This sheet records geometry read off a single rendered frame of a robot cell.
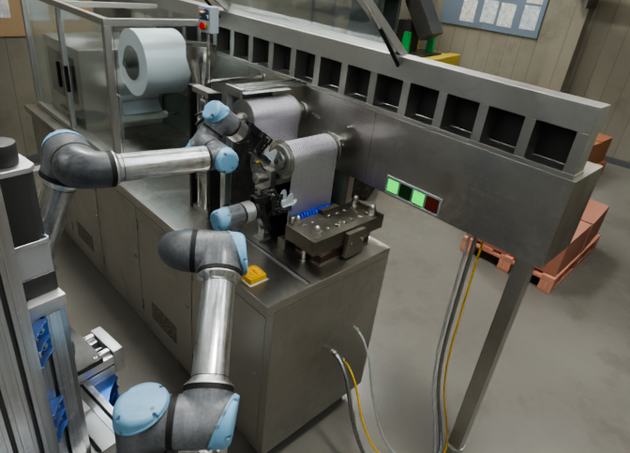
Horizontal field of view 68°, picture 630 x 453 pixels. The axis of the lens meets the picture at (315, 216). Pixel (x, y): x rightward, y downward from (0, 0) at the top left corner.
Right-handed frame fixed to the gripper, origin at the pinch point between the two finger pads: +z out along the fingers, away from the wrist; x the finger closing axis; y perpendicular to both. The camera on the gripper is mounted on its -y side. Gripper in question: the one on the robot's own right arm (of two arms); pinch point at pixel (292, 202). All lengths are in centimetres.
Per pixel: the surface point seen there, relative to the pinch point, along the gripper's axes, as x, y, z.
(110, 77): 102, 26, -25
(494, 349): -76, -45, 46
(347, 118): 4.5, 27.9, 30.1
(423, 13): 256, 39, 446
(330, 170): -0.2, 9.4, 18.9
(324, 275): -24.1, -19.1, -3.2
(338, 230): -18.4, -6.1, 7.8
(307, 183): -0.2, 6.4, 6.8
